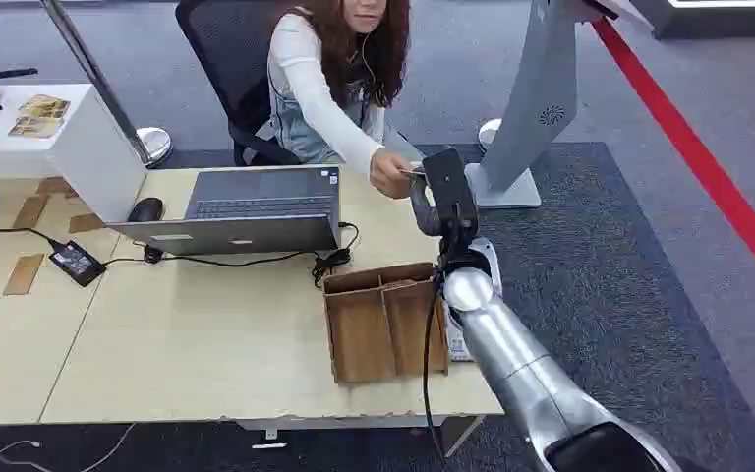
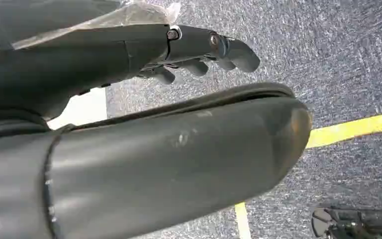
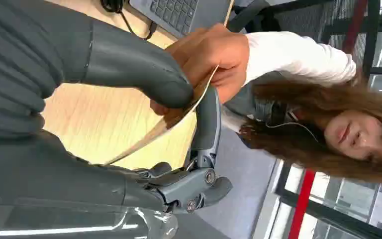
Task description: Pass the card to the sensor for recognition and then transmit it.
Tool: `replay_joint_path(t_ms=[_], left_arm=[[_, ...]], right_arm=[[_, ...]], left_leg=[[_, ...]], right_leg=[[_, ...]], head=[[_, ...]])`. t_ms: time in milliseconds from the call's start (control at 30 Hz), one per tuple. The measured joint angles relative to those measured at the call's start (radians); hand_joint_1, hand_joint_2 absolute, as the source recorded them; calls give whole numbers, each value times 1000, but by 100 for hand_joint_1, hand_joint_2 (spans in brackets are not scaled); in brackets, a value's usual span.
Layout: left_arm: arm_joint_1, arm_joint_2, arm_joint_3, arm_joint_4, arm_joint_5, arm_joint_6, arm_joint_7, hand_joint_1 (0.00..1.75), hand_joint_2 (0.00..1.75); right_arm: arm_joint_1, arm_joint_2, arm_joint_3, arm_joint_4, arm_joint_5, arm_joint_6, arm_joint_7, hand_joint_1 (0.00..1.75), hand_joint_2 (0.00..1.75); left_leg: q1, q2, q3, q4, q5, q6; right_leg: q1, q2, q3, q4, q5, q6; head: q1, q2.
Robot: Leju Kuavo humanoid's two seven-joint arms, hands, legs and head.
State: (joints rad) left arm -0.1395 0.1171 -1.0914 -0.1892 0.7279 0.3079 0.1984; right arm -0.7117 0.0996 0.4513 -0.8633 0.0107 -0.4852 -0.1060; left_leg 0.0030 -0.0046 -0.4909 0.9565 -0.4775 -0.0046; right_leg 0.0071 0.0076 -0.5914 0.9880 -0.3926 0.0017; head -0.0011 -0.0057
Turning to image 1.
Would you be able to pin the wooden card box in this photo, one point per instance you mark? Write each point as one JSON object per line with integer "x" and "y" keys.
{"x": 368, "y": 332}

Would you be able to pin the round white stand base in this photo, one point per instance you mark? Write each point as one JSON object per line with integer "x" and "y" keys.
{"x": 488, "y": 133}

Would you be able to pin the brown wooden strip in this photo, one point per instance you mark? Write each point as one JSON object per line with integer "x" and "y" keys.
{"x": 30, "y": 212}
{"x": 24, "y": 274}

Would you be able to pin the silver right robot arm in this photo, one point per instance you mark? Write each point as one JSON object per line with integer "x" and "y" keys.
{"x": 521, "y": 365}

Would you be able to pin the dark plinth with white top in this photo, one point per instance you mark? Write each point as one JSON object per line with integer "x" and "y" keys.
{"x": 723, "y": 18}

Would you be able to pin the small card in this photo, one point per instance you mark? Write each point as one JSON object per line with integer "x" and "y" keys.
{"x": 411, "y": 172}

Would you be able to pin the grey kiosk stand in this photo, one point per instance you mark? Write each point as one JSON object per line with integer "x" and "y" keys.
{"x": 537, "y": 104}

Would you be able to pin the grey laptop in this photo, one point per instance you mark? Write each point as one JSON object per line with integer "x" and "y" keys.
{"x": 254, "y": 208}

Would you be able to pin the black computer mouse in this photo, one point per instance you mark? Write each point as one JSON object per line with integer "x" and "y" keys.
{"x": 146, "y": 210}

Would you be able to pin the yellow printed card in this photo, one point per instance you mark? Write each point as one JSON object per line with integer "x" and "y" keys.
{"x": 35, "y": 127}
{"x": 45, "y": 106}

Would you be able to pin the person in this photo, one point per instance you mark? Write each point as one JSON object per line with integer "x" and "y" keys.
{"x": 325, "y": 98}

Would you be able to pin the person's hand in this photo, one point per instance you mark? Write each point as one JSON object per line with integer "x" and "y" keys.
{"x": 390, "y": 176}

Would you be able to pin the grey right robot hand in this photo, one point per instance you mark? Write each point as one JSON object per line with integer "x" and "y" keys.
{"x": 450, "y": 189}

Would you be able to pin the black power adapter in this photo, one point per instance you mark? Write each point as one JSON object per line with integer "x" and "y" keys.
{"x": 76, "y": 262}

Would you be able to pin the red floor tape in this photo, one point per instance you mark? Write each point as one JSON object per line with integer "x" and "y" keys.
{"x": 696, "y": 156}

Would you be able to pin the metal pole with chrome base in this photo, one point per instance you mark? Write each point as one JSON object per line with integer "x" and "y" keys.
{"x": 101, "y": 91}

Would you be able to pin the black mesh office chair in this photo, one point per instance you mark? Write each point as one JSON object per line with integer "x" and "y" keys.
{"x": 228, "y": 58}

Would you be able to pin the white printed box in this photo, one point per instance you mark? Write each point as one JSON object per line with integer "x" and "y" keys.
{"x": 458, "y": 344}

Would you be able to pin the white cabinet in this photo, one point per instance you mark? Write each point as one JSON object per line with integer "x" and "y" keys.
{"x": 84, "y": 150}

